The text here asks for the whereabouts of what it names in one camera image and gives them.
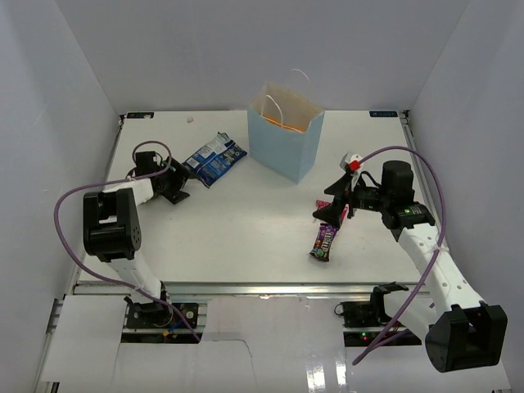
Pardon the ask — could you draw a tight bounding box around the brown M&M's packet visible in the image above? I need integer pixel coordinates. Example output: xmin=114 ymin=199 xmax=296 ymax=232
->
xmin=309 ymin=224 xmax=338 ymax=262

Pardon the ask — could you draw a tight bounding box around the aluminium front rail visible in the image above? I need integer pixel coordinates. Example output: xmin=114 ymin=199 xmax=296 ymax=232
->
xmin=73 ymin=281 xmax=381 ymax=297

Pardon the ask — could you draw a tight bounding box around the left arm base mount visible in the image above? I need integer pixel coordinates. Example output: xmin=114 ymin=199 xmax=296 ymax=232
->
xmin=124 ymin=303 xmax=199 ymax=331

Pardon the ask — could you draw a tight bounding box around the blue table label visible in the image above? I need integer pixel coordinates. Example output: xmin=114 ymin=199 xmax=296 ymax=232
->
xmin=126 ymin=111 xmax=155 ymax=120
xmin=369 ymin=111 xmax=398 ymax=118

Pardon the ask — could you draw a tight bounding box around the light blue paper bag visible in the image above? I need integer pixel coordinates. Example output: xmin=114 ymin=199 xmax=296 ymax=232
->
xmin=247 ymin=82 xmax=325 ymax=183

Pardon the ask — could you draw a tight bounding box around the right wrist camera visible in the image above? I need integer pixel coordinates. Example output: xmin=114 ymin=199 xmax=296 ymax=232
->
xmin=340 ymin=152 xmax=362 ymax=173

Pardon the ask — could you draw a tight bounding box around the right blue table label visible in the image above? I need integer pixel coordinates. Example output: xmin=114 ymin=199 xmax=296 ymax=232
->
xmin=369 ymin=111 xmax=398 ymax=118

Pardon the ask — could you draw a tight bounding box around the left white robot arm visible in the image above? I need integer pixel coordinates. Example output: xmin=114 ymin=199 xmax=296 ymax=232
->
xmin=83 ymin=151 xmax=193 ymax=327

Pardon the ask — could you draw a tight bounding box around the left blue table label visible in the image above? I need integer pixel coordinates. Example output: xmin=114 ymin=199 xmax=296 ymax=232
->
xmin=126 ymin=111 xmax=155 ymax=120

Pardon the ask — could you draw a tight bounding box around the pink candy packet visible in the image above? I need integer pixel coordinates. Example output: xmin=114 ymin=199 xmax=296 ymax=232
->
xmin=315 ymin=200 xmax=348 ymax=219

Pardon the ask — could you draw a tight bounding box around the orange potato chip bag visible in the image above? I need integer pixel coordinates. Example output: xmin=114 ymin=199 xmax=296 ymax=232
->
xmin=262 ymin=115 xmax=306 ymax=133

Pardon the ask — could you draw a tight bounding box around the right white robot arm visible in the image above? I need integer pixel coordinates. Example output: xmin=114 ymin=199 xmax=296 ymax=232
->
xmin=313 ymin=156 xmax=508 ymax=373

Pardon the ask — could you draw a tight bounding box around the blue snack bag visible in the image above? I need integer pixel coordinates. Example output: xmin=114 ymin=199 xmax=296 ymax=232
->
xmin=183 ymin=133 xmax=247 ymax=188

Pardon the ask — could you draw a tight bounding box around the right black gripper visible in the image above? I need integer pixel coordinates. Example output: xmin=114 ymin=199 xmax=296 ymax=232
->
xmin=313 ymin=173 xmax=391 ymax=228

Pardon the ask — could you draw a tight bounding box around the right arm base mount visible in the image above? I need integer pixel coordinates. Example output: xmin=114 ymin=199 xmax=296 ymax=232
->
xmin=333 ymin=282 xmax=408 ymax=328

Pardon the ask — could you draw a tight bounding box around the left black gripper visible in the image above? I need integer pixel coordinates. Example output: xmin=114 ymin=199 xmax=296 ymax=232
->
xmin=155 ymin=156 xmax=200 ymax=205

